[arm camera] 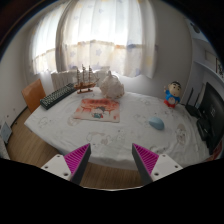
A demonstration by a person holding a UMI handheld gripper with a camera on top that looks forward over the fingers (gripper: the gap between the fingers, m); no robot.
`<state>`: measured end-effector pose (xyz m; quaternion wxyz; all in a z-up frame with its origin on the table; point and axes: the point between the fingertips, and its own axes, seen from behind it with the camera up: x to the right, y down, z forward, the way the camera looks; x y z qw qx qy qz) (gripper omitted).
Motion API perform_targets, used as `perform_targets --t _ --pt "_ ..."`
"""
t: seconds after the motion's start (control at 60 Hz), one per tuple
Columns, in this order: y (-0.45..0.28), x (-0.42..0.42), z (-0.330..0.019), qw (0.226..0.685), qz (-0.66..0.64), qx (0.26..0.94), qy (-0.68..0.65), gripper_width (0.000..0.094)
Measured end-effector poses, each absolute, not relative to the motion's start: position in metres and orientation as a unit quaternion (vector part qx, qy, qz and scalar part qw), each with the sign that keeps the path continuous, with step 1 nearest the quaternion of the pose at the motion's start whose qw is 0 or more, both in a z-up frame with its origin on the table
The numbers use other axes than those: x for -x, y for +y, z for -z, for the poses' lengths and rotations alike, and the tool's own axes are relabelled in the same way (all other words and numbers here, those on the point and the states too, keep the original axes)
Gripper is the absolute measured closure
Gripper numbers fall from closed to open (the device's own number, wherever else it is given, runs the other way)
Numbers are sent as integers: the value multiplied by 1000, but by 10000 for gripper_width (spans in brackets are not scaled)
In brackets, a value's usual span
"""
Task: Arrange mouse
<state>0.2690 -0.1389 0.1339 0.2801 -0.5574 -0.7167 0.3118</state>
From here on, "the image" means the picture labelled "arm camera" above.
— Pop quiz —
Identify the white printed tablecloth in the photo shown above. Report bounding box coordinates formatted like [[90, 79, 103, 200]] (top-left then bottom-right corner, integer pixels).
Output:
[[24, 87, 214, 172]]

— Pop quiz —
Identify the white radiator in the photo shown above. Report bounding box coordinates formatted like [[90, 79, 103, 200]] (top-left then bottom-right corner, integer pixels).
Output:
[[50, 68, 111, 91]]

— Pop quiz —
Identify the white wall shelf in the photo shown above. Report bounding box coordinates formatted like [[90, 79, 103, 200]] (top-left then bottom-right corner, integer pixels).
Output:
[[191, 19, 224, 78]]

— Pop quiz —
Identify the black computer keyboard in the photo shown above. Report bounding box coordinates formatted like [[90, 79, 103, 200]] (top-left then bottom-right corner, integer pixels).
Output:
[[39, 82, 78, 111]]

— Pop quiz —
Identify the wooden model sailing ship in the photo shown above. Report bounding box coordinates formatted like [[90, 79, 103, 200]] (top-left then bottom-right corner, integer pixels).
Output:
[[73, 64, 100, 95]]

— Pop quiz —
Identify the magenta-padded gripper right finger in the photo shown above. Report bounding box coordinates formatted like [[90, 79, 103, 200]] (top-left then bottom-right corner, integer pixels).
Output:
[[131, 143, 184, 186]]

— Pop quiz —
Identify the cartoon boy clock figurine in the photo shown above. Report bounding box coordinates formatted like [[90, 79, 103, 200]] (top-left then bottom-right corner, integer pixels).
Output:
[[163, 80, 183, 109]]

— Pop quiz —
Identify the black router with antennas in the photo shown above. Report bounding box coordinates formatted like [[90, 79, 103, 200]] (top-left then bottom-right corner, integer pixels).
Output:
[[184, 83, 206, 118]]

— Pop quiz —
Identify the black monitor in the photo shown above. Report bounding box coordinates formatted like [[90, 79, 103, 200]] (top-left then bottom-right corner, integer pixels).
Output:
[[199, 81, 224, 156]]

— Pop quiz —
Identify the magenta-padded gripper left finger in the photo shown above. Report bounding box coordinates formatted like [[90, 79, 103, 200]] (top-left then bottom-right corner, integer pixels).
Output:
[[40, 143, 92, 186]]

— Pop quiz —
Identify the black box beside monitor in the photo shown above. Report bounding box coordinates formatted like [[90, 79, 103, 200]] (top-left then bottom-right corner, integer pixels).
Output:
[[196, 117, 213, 141]]

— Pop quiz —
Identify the light blue computer mouse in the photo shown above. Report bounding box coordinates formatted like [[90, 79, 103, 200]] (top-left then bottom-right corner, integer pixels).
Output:
[[148, 116, 165, 131]]

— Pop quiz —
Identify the large white conch shell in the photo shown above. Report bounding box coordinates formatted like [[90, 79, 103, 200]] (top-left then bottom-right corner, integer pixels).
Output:
[[99, 70, 126, 100]]

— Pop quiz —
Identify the red printed mouse pad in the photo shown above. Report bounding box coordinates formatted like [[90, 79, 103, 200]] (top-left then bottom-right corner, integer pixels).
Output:
[[72, 97, 121, 123]]

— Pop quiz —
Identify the white star-print curtain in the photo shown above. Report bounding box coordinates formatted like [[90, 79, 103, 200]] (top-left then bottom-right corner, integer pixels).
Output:
[[29, 0, 157, 79]]

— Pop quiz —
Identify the framed calligraphy picture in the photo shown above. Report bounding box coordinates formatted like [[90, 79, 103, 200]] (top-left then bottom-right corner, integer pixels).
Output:
[[214, 57, 224, 80]]

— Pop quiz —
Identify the orange wooden chair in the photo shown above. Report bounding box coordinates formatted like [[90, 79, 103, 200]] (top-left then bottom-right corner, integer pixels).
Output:
[[21, 78, 47, 114]]

